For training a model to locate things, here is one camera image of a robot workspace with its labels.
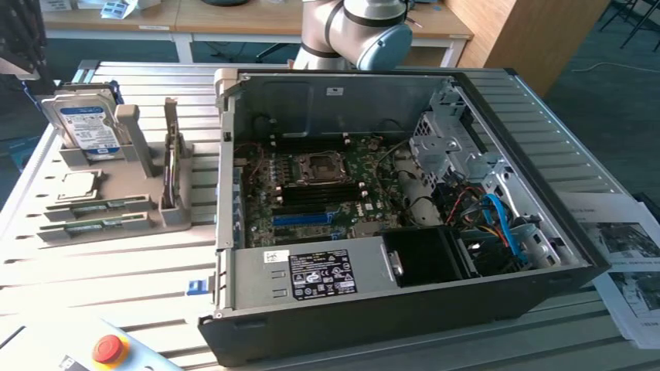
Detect black RAM slots bank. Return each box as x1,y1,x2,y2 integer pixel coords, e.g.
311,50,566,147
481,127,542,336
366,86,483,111
266,131,353,154
275,180,369,206

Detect green RAM stick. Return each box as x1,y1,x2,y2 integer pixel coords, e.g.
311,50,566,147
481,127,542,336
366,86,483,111
69,199,135,217
62,217,129,235

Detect green Dell motherboard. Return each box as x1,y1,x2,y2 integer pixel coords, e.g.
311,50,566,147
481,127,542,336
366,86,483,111
231,131,415,249

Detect blue expansion slot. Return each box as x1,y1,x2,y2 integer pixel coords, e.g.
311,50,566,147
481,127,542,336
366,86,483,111
270,213,331,228

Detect black open PC case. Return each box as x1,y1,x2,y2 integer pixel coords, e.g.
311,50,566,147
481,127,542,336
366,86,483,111
197,67,611,368

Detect grey power supply unit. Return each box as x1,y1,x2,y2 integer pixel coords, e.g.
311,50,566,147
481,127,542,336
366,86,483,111
229,235,402,312

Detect silver metal disk bay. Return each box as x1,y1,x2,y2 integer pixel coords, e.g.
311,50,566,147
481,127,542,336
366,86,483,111
407,83,579,269

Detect graphics card standing upright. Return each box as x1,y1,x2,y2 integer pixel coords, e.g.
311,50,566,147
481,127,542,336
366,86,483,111
159,97,185,209

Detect blue plastic clip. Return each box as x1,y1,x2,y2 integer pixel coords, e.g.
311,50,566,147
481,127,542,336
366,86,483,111
186,278,211,298

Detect grey plastic parts rack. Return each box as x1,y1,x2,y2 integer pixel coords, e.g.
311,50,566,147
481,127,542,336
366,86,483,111
34,103,194,245

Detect silver CPU chip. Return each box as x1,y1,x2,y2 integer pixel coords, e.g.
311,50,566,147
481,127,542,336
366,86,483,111
54,171,103,200

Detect hard disk with blue label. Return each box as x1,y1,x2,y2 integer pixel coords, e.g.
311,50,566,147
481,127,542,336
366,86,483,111
39,89,122,161

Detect wooden cabinet panel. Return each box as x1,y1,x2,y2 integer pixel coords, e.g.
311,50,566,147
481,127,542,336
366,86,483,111
445,0,611,98

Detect printed paper sheets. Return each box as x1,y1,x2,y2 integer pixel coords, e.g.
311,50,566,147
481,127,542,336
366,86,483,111
558,190,660,351

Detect teach pendant with red button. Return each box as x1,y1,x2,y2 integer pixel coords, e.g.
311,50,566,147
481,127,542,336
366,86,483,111
0,311,181,371

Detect dark equipment rack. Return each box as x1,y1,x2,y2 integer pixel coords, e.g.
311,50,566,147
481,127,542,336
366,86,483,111
0,0,47,82

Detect CPU socket with metal frame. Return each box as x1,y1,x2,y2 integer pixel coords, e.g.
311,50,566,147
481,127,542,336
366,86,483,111
290,151,351,184

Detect red and black wire bundle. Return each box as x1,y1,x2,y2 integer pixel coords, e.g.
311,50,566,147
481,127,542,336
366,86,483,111
443,186,495,233

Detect blue SATA wire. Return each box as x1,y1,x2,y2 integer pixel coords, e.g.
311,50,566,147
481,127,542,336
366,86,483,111
478,192,531,267

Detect wooden desk with white frame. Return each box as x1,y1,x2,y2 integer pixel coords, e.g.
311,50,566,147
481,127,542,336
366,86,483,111
39,0,475,69

